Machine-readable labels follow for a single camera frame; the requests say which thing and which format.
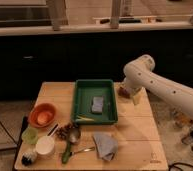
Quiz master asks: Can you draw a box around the metal spoon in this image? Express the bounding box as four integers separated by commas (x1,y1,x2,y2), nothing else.
70,147,95,156

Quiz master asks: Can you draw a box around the green handled metal ladle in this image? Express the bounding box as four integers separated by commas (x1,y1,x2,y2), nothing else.
61,128,82,165

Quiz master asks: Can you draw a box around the grey folded cloth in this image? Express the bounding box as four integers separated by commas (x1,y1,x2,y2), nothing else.
93,132,118,162

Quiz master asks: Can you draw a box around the light green cup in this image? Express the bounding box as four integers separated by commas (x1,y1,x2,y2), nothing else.
21,127,38,145

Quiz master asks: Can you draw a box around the yellow stick in tray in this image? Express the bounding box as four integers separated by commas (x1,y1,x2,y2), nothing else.
76,115,94,121

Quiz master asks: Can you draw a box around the black white dish brush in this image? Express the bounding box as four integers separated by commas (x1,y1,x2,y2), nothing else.
21,149,37,166

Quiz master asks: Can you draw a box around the dark red bowl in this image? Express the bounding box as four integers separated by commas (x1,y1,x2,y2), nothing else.
118,86,132,99

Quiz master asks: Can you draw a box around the orange bowl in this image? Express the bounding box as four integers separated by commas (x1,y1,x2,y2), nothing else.
28,103,56,128

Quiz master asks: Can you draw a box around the blue-grey sponge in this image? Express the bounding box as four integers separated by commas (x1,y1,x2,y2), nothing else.
91,96,104,113

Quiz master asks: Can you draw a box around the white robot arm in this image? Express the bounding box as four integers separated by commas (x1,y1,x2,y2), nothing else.
123,54,193,120

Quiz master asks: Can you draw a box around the black cable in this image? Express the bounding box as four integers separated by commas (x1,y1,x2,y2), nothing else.
168,161,193,171

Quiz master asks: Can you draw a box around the black handled utensil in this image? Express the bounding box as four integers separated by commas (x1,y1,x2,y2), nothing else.
47,124,58,136

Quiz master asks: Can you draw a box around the green plastic tray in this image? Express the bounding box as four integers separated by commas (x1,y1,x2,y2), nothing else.
71,79,118,125

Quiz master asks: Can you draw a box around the wooden table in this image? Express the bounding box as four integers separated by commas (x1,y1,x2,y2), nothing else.
14,90,168,171

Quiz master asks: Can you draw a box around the brown pine cone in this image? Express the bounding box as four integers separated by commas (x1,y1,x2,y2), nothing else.
55,123,78,140

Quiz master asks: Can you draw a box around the white cup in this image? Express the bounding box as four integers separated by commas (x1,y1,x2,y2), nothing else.
35,136,55,157

